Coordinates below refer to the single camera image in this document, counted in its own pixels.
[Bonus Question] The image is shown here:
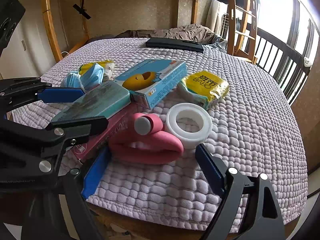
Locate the yellow BABO tissue pack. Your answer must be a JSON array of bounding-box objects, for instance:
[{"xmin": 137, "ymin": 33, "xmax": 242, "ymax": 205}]
[{"xmin": 177, "ymin": 71, "xmax": 229, "ymax": 110}]

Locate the blue face mask upper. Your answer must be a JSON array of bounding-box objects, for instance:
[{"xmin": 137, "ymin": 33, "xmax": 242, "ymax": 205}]
[{"xmin": 79, "ymin": 63, "xmax": 104, "ymax": 92}]

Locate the teal lint sponge block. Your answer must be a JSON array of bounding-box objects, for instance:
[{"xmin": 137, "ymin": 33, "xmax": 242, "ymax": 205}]
[{"xmin": 51, "ymin": 80, "xmax": 131, "ymax": 122}]

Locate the grey crumpled clothing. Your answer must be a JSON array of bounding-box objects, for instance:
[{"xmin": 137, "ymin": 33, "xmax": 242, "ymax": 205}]
[{"xmin": 204, "ymin": 37, "xmax": 228, "ymax": 53}]

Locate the blue face mask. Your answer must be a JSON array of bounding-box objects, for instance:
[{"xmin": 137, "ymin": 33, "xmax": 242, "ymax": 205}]
[
  {"xmin": 60, "ymin": 71, "xmax": 84, "ymax": 89},
  {"xmin": 79, "ymin": 63, "xmax": 104, "ymax": 92}
]

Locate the black flat box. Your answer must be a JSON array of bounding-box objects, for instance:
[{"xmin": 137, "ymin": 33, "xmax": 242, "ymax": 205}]
[{"xmin": 145, "ymin": 37, "xmax": 204, "ymax": 53}]

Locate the wooden bunk ladder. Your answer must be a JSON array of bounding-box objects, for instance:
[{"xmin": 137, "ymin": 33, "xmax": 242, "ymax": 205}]
[{"xmin": 227, "ymin": 0, "xmax": 258, "ymax": 64}]

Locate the blue cartoon medicine box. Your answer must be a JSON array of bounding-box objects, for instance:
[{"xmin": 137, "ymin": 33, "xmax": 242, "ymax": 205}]
[{"xmin": 115, "ymin": 59, "xmax": 187, "ymax": 110}]

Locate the pink lips-shaped toy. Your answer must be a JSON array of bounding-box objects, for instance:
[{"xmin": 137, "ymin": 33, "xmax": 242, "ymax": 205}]
[{"xmin": 108, "ymin": 113, "xmax": 184, "ymax": 165}]

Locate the brown duvet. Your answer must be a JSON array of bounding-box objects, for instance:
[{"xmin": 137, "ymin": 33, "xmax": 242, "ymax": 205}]
[{"xmin": 87, "ymin": 23, "xmax": 224, "ymax": 44}]

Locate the blue face mask lower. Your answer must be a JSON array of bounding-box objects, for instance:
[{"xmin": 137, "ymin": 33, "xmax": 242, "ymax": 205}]
[{"xmin": 60, "ymin": 71, "xmax": 84, "ymax": 89}]

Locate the yellow tissue packet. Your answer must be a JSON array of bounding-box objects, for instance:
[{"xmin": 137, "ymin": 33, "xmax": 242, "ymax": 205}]
[{"xmin": 79, "ymin": 60, "xmax": 116, "ymax": 80}]

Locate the white tape roll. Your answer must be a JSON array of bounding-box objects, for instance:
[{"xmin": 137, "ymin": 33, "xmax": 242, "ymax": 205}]
[{"xmin": 165, "ymin": 103, "xmax": 213, "ymax": 149}]

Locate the black clip-on device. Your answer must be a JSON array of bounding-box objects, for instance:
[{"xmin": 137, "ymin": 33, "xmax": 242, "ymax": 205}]
[{"xmin": 73, "ymin": 4, "xmax": 91, "ymax": 20}]

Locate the lavender waffle blanket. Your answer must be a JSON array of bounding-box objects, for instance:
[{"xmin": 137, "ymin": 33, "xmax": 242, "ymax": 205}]
[{"xmin": 11, "ymin": 37, "xmax": 309, "ymax": 234}]

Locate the dark balcony railing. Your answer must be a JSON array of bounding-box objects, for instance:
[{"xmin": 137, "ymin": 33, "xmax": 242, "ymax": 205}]
[{"xmin": 255, "ymin": 28, "xmax": 310, "ymax": 105}]

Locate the pink medicine box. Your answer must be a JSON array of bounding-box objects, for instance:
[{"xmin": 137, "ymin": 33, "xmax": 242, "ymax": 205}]
[{"xmin": 71, "ymin": 103, "xmax": 139, "ymax": 164}]

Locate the black remote control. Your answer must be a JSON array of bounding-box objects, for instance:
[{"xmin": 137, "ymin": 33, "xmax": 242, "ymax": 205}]
[{"xmin": 183, "ymin": 40, "xmax": 200, "ymax": 44}]

